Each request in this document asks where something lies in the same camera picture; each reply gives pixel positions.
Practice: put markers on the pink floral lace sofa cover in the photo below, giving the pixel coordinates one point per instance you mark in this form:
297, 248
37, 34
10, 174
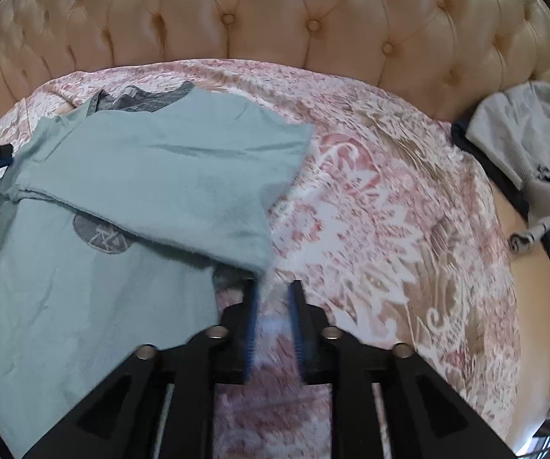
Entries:
391, 229

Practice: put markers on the grey garment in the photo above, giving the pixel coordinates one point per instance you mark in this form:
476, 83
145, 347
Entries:
512, 128

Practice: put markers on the tufted peach leather sofa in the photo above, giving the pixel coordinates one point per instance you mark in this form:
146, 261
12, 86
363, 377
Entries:
439, 56

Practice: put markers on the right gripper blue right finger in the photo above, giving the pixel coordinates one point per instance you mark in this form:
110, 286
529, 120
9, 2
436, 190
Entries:
305, 326

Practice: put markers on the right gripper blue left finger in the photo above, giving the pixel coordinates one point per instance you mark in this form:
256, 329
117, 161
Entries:
246, 328

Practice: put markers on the light blue sweater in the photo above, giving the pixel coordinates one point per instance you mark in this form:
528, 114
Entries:
118, 223

